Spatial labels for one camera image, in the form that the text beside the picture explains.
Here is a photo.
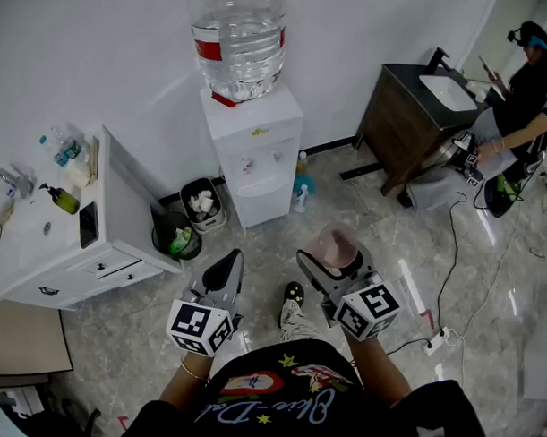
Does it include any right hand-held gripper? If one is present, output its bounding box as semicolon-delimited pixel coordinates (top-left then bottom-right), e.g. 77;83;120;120
293;239;405;345

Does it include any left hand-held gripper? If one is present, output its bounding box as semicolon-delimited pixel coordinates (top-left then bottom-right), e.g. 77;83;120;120
165;246;247;359

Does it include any pink cup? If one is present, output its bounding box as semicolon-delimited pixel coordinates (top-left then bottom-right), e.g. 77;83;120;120
303;219;361;273

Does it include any white water dispenser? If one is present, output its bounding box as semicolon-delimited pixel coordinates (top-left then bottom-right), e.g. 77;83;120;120
194;79;306;232

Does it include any person's left forearm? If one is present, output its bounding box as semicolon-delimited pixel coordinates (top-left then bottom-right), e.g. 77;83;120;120
158;347;214;408

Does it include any person's right forearm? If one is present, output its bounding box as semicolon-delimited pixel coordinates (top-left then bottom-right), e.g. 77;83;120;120
340;330;416;411

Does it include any small clear water bottle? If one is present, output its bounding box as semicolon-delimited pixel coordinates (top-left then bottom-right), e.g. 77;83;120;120
37;124;84;170

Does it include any large clear water jug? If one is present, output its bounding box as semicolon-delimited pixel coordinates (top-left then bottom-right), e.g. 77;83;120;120
184;0;289;109

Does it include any person's black shoe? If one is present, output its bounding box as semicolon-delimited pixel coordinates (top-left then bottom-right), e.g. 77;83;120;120
277;279;307;330

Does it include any beige trash bin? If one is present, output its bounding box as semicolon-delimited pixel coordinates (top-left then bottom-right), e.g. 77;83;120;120
178;176;229;236

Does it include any black mesh trash bin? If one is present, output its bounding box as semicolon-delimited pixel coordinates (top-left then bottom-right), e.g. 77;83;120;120
150;210;205;262

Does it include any person's patterned trouser leg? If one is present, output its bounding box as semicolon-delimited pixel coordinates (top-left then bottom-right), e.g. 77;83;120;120
278;297;328;347

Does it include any white spray bottle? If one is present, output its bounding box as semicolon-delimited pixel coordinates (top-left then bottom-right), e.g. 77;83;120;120
292;173;319;215

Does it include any white power strip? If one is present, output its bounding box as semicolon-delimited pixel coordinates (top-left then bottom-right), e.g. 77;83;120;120
422;324;464;356

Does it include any white vanity cabinet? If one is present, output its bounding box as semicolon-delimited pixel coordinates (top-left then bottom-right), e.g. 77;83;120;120
0;120;189;316

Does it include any black phone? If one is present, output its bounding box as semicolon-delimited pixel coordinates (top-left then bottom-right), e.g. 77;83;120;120
77;200;101;251

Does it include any person's black printed shirt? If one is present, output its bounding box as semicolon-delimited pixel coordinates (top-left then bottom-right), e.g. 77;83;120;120
117;331;493;437

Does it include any brown wooden sink cabinet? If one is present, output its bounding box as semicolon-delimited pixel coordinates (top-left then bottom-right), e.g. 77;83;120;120
352;61;491;201

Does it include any wooden stick bundle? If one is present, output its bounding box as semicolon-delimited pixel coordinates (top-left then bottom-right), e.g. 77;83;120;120
85;136;102;186

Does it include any green and black bag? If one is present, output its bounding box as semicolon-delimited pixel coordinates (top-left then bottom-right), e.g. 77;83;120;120
482;172;526;220

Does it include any green soap pump bottle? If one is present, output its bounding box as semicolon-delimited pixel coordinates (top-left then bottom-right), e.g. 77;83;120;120
38;182;82;216

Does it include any white wash basin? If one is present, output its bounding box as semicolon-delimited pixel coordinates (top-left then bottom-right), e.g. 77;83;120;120
416;73;480;115

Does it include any beige board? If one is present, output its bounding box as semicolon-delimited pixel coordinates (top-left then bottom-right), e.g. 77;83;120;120
0;297;78;380

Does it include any white panel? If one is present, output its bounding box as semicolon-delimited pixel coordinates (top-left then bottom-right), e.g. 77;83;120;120
519;306;547;403

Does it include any black faucet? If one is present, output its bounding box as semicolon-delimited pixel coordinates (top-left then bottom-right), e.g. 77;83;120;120
425;47;453;78

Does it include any chrome faucet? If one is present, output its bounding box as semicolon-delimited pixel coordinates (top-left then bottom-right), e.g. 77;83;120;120
0;165;37;201

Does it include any gold bracelet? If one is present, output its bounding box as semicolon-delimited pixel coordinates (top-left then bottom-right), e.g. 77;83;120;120
177;356;212;386

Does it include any black floor cable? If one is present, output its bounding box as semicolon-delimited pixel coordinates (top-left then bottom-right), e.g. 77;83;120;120
384;186;471;361

